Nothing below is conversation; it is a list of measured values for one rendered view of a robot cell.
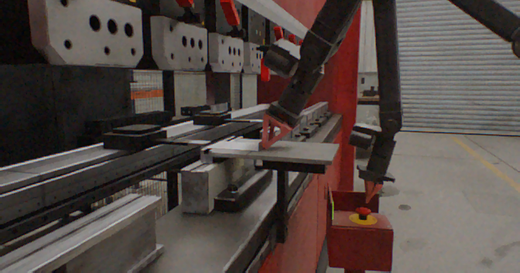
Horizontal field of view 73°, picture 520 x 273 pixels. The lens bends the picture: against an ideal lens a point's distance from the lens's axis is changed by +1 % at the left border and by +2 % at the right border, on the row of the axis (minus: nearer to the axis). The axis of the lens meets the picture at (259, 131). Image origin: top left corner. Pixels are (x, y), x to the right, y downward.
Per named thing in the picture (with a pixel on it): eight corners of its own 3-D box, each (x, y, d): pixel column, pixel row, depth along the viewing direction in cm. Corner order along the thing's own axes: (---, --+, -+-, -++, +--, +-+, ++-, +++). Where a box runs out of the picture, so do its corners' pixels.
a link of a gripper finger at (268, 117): (248, 141, 76) (268, 104, 73) (258, 135, 83) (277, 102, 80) (274, 158, 75) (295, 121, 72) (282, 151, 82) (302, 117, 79)
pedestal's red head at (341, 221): (391, 273, 91) (395, 206, 88) (329, 267, 93) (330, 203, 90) (377, 238, 110) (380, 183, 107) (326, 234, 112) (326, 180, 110)
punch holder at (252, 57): (250, 73, 91) (249, 6, 88) (220, 73, 93) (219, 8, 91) (265, 73, 105) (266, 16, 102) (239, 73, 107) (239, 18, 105)
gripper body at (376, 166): (355, 169, 106) (362, 146, 105) (388, 179, 105) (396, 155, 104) (358, 175, 100) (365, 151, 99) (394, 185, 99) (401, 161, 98)
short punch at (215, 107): (214, 114, 79) (213, 72, 78) (206, 114, 80) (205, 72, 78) (230, 110, 88) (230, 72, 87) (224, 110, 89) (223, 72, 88)
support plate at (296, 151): (331, 165, 69) (331, 160, 68) (210, 156, 76) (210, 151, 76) (339, 148, 86) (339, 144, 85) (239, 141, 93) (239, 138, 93)
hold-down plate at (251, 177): (236, 213, 74) (236, 199, 74) (213, 210, 76) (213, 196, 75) (272, 175, 103) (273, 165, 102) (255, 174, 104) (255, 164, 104)
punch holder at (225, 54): (218, 71, 72) (217, -13, 69) (182, 71, 74) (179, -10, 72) (243, 72, 86) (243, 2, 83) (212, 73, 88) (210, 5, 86)
